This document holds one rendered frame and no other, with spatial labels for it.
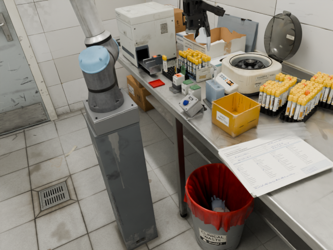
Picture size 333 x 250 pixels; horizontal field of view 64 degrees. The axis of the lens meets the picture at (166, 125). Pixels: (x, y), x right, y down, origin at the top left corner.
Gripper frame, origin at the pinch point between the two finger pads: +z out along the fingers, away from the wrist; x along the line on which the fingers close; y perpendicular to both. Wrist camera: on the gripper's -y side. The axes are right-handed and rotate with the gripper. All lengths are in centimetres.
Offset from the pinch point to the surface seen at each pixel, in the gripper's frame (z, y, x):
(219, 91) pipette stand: 16.3, -2.0, 12.8
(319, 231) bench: 23, 0, 76
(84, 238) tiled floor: 110, 81, -3
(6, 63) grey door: 45, 125, -156
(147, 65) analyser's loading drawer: 21.2, 18.3, -37.6
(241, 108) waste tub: 21.7, -7.8, 21.1
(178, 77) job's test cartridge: 18.1, 8.9, -10.7
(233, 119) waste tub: 16.3, 1.9, 32.7
